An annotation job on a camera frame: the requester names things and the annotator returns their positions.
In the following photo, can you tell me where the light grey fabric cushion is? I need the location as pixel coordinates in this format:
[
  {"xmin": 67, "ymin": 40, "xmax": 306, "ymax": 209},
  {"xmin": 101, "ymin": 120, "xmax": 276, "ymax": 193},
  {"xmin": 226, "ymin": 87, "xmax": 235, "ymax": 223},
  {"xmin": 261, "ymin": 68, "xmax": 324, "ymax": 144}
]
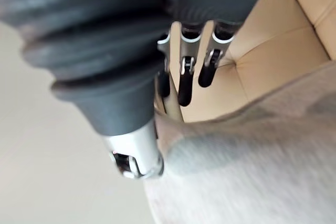
[{"xmin": 143, "ymin": 61, "xmax": 336, "ymax": 224}]

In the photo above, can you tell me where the beige leather sofa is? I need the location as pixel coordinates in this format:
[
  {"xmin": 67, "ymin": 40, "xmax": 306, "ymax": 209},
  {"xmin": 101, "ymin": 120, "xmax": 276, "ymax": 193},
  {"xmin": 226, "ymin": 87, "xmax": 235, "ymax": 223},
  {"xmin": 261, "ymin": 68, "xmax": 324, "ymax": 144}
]
[{"xmin": 154, "ymin": 0, "xmax": 336, "ymax": 124}]

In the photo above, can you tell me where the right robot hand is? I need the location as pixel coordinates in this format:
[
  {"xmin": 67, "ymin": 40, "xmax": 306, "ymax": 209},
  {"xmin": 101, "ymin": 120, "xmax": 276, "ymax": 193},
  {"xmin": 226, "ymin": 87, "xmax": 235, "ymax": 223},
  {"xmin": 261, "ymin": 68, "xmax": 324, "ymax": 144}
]
[{"xmin": 0, "ymin": 0, "xmax": 276, "ymax": 180}]

